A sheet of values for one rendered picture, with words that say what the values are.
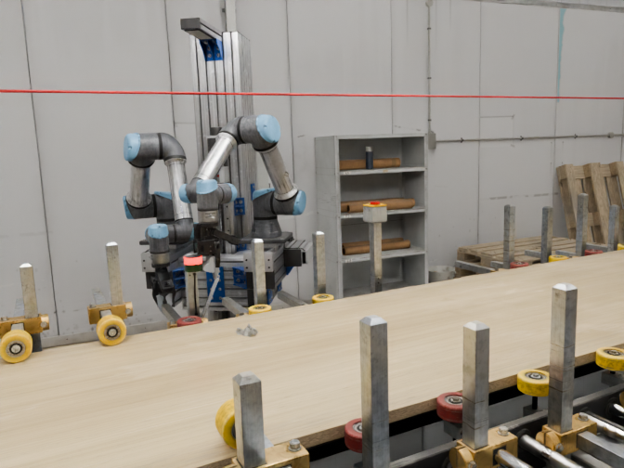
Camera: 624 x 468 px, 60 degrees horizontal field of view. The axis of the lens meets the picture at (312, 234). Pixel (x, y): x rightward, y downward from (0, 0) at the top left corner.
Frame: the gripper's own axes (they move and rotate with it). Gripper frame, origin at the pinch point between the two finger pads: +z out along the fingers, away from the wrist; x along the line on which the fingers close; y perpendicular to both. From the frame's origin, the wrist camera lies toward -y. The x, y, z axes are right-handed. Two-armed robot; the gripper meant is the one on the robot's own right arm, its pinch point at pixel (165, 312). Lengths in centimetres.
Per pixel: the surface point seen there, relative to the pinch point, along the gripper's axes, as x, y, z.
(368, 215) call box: -77, -30, -36
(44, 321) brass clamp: 43, -33, -14
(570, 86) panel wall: -478, 201, -112
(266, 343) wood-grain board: -15, -74, -10
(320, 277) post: -54, -32, -14
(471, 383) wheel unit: -31, -140, -21
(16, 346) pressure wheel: 50, -52, -14
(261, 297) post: -29.0, -32.6, -10.1
